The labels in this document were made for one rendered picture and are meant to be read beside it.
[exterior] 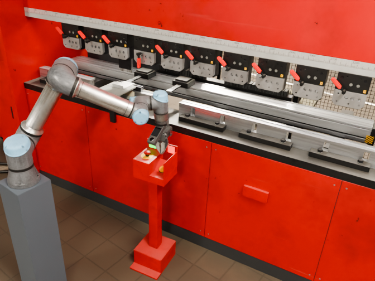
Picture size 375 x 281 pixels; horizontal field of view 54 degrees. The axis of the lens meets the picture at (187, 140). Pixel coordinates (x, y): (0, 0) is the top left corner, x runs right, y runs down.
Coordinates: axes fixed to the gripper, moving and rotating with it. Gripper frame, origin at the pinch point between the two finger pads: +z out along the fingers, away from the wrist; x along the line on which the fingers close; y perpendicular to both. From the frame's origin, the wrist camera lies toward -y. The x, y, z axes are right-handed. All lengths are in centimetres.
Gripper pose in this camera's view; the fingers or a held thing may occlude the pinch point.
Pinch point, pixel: (160, 153)
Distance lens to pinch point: 203.0
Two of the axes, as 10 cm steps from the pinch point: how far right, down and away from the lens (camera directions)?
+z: 0.0, 8.4, 5.4
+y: 4.4, -4.9, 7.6
